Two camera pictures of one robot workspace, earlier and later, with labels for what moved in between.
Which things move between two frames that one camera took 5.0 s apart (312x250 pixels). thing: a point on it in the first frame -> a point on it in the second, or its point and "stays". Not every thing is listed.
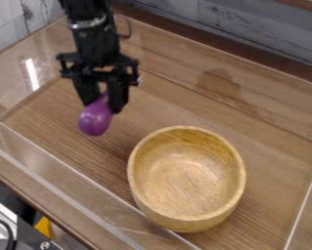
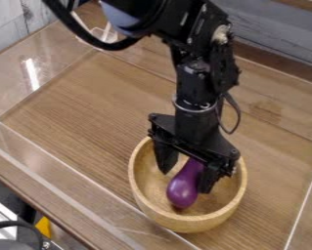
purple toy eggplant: (96, 116) -> (181, 188)
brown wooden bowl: (185, 178) stays
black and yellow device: (33, 234) stays
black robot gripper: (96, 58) -> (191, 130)
